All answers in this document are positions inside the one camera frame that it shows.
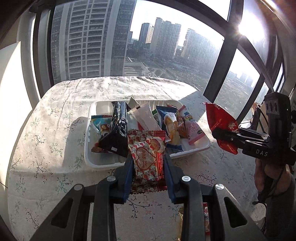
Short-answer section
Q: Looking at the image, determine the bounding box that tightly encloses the small red white packet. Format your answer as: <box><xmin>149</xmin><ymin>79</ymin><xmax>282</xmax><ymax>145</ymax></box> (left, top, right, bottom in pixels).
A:
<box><xmin>203</xmin><ymin>202</ymin><xmax>210</xmax><ymax>236</ymax></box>

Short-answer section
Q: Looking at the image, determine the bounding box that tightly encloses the red Mylikes snack bag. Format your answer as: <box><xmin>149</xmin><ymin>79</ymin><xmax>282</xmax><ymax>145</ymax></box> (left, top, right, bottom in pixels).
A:
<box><xmin>205</xmin><ymin>102</ymin><xmax>239</xmax><ymax>155</ymax></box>

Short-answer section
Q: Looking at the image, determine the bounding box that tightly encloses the floral tablecloth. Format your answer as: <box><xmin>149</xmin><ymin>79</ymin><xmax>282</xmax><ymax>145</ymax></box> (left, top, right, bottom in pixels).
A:
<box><xmin>8</xmin><ymin>77</ymin><xmax>265</xmax><ymax>240</ymax></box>

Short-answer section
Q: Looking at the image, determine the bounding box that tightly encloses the pink cartoon snack packet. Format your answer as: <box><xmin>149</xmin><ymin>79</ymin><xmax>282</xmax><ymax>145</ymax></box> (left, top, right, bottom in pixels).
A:
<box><xmin>179</xmin><ymin>105</ymin><xmax>205</xmax><ymax>145</ymax></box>

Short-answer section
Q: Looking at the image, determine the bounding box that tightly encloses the red heart cookie packet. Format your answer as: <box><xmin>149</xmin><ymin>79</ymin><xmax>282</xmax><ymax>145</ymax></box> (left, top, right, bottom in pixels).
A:
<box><xmin>128</xmin><ymin>130</ymin><xmax>167</xmax><ymax>194</ymax></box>

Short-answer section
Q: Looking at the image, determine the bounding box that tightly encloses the blue roll cake packet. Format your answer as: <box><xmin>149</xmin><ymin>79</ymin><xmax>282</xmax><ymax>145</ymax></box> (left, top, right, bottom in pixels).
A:
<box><xmin>156</xmin><ymin>105</ymin><xmax>183</xmax><ymax>153</ymax></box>

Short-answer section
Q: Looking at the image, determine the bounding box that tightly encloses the blue cartoon snack bag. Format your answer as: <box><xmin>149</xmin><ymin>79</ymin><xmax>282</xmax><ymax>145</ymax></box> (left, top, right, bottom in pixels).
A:
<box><xmin>91</xmin><ymin>114</ymin><xmax>112</xmax><ymax>153</ymax></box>

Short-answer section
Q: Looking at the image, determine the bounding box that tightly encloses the white grey zip pouch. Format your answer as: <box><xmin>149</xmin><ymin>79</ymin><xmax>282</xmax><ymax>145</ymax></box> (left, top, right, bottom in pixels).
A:
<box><xmin>127</xmin><ymin>97</ymin><xmax>161</xmax><ymax>131</ymax></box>

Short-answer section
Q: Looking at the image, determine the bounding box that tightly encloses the black cable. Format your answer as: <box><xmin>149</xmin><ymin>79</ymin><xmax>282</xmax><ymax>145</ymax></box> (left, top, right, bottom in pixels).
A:
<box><xmin>252</xmin><ymin>166</ymin><xmax>286</xmax><ymax>205</ymax></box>

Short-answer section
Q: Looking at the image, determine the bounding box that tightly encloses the white plastic tray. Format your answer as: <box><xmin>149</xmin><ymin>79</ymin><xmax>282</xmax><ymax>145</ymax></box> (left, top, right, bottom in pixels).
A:
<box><xmin>84</xmin><ymin>100</ymin><xmax>210</xmax><ymax>176</ymax></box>

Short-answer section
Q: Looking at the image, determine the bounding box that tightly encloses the person right hand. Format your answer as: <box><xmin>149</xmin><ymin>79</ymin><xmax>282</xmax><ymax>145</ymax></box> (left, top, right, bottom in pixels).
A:
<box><xmin>254</xmin><ymin>159</ymin><xmax>292</xmax><ymax>194</ymax></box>

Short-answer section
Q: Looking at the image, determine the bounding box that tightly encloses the black patterned snack bag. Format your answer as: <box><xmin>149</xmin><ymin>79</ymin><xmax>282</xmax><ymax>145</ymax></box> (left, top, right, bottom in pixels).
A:
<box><xmin>98</xmin><ymin>101</ymin><xmax>128</xmax><ymax>158</ymax></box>

